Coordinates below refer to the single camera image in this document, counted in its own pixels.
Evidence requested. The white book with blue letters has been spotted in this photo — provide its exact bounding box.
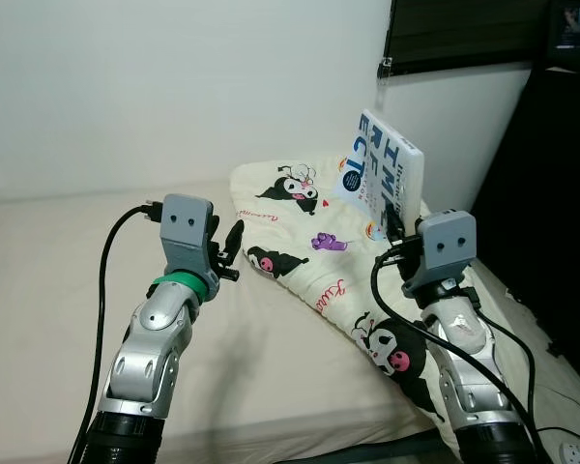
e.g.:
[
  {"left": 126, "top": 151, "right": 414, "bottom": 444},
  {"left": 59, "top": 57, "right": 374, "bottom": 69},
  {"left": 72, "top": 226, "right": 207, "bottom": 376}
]
[{"left": 331, "top": 109, "right": 424, "bottom": 223}]

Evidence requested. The cream quilt with cartoon print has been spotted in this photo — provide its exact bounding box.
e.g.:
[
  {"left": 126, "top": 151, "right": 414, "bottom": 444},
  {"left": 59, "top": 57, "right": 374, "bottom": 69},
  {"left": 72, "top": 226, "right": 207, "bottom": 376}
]
[{"left": 230, "top": 153, "right": 566, "bottom": 460}]

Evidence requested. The black cabinet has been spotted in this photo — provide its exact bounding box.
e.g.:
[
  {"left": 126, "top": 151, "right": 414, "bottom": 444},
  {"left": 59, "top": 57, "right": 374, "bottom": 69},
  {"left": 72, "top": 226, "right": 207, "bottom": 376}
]
[{"left": 469, "top": 58, "right": 580, "bottom": 368}]

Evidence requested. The mattress with cream sheet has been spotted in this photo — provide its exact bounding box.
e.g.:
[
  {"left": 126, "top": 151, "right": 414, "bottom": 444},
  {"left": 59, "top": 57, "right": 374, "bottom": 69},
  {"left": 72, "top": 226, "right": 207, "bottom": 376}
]
[{"left": 0, "top": 179, "right": 562, "bottom": 464}]

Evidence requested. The black window blind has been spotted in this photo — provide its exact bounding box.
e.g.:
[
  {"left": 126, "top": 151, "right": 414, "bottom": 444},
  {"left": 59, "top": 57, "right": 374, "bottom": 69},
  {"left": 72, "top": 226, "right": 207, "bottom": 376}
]
[{"left": 385, "top": 0, "right": 562, "bottom": 76}]

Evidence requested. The black monitor with lit screen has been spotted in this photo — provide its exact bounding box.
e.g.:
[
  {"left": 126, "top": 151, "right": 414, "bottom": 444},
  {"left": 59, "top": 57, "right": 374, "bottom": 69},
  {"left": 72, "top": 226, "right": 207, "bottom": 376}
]
[{"left": 546, "top": 0, "right": 580, "bottom": 71}]

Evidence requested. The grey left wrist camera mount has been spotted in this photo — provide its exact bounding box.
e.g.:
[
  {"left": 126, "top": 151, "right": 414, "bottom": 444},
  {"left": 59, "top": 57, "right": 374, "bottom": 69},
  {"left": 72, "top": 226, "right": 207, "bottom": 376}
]
[{"left": 160, "top": 193, "right": 220, "bottom": 291}]

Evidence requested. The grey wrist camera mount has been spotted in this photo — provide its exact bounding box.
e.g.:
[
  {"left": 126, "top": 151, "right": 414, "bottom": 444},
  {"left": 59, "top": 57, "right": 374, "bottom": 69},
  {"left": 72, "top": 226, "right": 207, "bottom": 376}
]
[
  {"left": 406, "top": 211, "right": 479, "bottom": 299},
  {"left": 160, "top": 193, "right": 220, "bottom": 291}
]

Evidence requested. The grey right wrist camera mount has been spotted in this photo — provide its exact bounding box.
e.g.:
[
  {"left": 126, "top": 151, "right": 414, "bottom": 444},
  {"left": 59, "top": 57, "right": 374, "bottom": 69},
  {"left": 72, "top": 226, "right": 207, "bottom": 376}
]
[{"left": 406, "top": 211, "right": 479, "bottom": 299}]

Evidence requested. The black floor cable with plug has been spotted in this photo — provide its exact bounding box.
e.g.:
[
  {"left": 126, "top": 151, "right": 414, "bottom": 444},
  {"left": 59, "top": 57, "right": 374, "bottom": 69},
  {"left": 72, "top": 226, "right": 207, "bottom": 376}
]
[{"left": 517, "top": 425, "right": 580, "bottom": 464}]

